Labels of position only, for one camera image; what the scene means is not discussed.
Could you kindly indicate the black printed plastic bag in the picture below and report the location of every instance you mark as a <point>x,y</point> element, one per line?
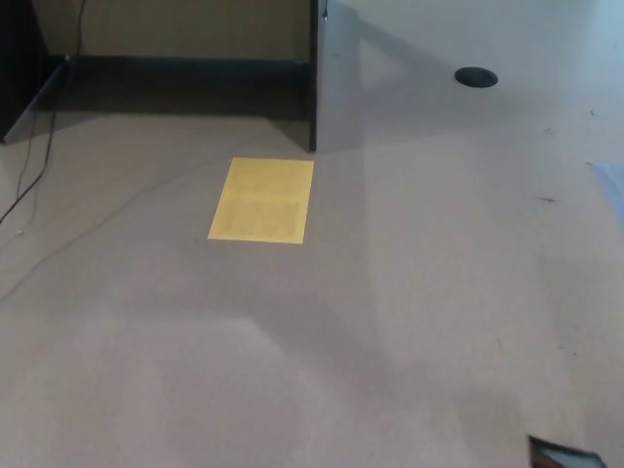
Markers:
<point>560,456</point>

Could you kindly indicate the yellow paper sheet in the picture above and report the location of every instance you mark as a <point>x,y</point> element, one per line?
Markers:
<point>263,200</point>

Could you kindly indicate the grey desk with dark side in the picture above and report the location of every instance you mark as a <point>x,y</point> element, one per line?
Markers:
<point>487,156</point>

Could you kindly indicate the black round desk grommet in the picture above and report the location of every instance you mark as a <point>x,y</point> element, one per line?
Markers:
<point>476,77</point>

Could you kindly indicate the light blue sheet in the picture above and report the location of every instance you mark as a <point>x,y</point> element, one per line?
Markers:
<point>613,183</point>

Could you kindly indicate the black furniture panel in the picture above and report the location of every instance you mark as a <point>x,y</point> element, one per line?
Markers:
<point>19,58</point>

